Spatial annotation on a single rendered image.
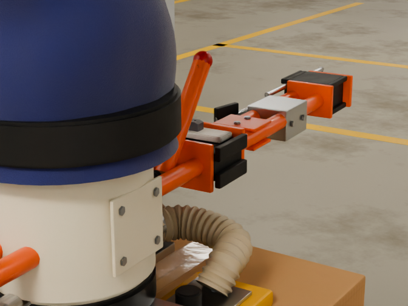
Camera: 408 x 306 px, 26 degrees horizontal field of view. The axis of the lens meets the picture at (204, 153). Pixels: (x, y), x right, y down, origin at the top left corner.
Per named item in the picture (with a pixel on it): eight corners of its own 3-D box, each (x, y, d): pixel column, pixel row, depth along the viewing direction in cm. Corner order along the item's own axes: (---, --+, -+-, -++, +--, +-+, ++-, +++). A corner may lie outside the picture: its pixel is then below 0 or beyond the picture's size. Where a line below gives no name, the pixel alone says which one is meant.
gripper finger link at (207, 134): (183, 129, 112) (183, 124, 112) (232, 137, 109) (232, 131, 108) (170, 135, 109) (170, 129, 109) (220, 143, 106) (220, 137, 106)
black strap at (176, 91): (83, 187, 70) (81, 138, 69) (-117, 143, 81) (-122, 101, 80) (224, 119, 88) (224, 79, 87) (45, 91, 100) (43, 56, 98)
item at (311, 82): (330, 119, 132) (331, 86, 130) (285, 112, 135) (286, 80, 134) (351, 106, 139) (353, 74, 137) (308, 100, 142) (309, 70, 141)
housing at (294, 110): (288, 142, 122) (288, 111, 120) (244, 135, 125) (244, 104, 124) (308, 130, 128) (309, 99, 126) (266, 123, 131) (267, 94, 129)
